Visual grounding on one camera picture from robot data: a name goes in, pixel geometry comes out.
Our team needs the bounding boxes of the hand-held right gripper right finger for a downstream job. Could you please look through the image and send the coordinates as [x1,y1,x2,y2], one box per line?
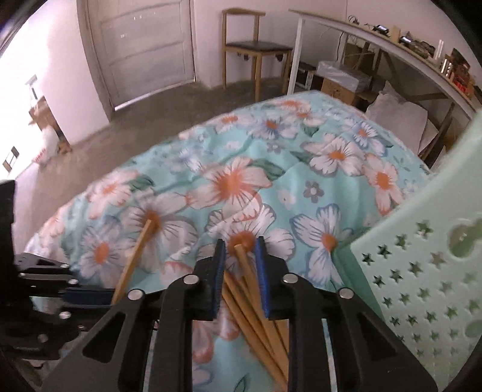
[254,237,439,392]

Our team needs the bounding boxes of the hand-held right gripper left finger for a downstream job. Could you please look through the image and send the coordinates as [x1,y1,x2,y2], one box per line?
[41,239,227,392]

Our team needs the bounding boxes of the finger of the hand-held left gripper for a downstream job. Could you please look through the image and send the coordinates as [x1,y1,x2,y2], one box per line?
[32,286,114,322]
[15,255,80,288]

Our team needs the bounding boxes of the bundle of chopsticks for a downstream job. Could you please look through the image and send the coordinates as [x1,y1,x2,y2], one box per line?
[220,243,290,390]

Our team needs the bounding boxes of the tan wooden chopstick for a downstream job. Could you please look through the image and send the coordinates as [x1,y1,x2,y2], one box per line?
[112,220,158,304]

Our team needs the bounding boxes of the light green utensil holder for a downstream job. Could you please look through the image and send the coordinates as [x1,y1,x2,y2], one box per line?
[333,113,482,392]

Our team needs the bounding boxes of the floral blue blanket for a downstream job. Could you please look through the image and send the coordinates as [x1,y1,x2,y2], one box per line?
[28,90,433,392]

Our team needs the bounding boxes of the white plastic bag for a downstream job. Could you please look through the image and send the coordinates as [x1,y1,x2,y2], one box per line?
[36,126,61,167]

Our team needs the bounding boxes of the white pillow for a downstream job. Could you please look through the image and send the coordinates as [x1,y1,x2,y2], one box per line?
[365,81,430,155]

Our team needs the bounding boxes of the plastic-wrapped box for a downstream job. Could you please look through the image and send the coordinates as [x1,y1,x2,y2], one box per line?
[315,60,371,91]

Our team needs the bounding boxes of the wooden chair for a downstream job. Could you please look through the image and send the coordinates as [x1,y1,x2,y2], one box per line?
[221,8,293,102]

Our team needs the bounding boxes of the white door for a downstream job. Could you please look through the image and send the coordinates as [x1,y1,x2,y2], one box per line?
[81,0,196,110]

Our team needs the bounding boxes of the long white table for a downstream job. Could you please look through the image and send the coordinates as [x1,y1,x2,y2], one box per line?
[289,9,479,121]

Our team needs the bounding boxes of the red label bottles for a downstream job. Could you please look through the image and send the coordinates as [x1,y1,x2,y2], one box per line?
[454,71,475,99]

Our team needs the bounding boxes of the camouflage pouch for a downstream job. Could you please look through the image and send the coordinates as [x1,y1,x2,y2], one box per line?
[408,40,433,58]

